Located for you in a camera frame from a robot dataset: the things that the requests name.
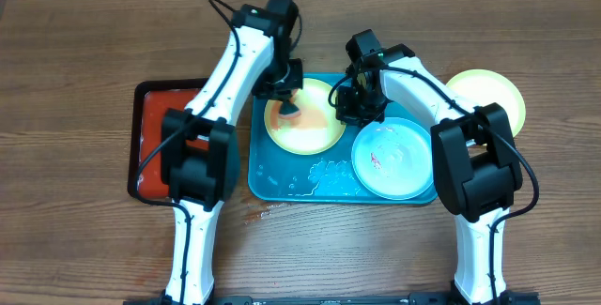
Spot green plate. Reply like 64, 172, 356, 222
264, 78, 346, 155
447, 69, 526, 137

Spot light blue plate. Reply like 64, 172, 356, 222
351, 117, 433, 201

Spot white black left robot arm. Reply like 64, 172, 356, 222
157, 4, 302, 304

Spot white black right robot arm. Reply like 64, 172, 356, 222
328, 42, 528, 304

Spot black tray with red liquid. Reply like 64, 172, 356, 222
127, 78, 207, 199

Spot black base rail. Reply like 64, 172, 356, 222
122, 291, 542, 305

